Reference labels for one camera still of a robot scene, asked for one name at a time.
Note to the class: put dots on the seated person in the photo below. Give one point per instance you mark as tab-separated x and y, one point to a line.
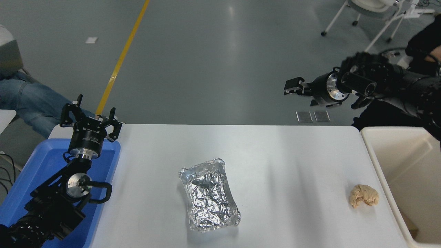
27	103

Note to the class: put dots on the small white table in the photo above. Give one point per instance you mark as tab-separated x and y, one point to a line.
5	119

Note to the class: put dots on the white wheeled chair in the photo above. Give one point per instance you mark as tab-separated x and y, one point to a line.
377	5

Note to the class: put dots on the person's forearm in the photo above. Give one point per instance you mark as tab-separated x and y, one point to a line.
436	55

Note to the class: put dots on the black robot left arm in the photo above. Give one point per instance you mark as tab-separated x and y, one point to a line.
51	206

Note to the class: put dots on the crumpled silver foil tray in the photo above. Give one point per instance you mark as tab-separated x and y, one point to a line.
208	196

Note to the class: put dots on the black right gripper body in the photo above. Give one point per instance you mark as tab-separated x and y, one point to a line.
319	90

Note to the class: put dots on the large pale plastic bin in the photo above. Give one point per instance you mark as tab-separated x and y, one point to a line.
410	165

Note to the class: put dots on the blue plastic tray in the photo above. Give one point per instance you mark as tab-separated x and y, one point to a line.
44	162

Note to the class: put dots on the standing person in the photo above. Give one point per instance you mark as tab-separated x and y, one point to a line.
382	119

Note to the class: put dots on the crumpled tan paper ball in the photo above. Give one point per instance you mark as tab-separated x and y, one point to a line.
367	196

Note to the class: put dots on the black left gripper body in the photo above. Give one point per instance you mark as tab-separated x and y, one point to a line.
86	139

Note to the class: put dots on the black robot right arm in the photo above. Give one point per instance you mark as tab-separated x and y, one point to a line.
396	82

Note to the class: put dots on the metal floor plate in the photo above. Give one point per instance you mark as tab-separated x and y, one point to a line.
304	117
321	116

